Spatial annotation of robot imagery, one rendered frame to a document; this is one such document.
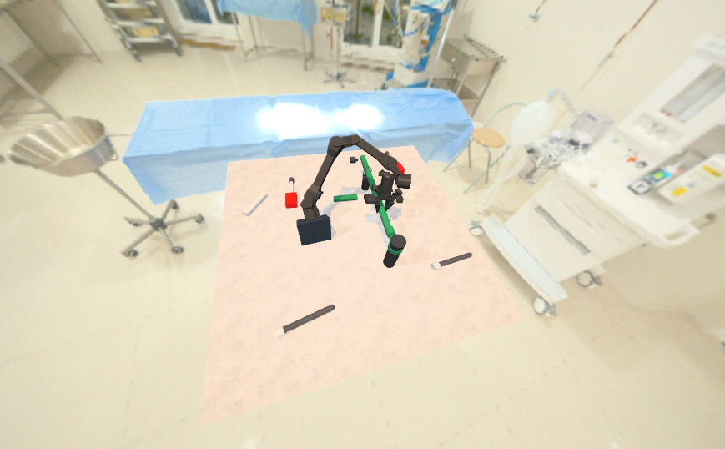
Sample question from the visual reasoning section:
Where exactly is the green clamp band with cup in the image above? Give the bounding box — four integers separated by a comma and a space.
385, 226, 404, 255

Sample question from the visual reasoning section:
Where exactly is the white cylinder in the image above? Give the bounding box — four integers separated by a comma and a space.
241, 191, 267, 216

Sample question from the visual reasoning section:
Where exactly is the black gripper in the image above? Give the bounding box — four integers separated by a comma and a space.
364, 185, 404, 214

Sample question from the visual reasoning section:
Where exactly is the long green rod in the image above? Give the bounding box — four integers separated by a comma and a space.
360, 154, 391, 228

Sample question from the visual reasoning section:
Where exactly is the black post with cap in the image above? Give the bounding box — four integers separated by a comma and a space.
383, 234, 406, 268

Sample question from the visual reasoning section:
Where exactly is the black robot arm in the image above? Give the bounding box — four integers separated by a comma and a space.
300, 134, 411, 221

